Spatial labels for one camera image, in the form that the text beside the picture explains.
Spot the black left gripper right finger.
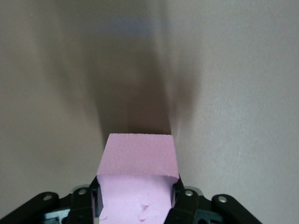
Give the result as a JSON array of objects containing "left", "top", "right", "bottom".
[{"left": 167, "top": 177, "right": 260, "bottom": 224}]

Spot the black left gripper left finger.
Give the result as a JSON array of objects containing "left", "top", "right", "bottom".
[{"left": 7, "top": 177, "right": 103, "bottom": 224}]

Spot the dented pink foam block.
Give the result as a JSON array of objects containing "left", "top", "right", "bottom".
[{"left": 95, "top": 133, "right": 180, "bottom": 224}]

